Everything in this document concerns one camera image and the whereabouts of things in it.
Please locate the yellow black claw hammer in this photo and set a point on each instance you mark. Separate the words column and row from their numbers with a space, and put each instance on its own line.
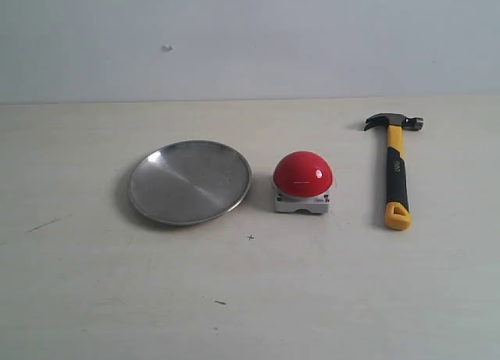
column 396, row 215

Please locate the red dome push button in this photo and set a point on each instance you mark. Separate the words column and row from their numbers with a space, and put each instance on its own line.
column 302, row 181

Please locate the round steel plate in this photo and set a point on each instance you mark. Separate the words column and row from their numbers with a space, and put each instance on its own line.
column 189, row 182

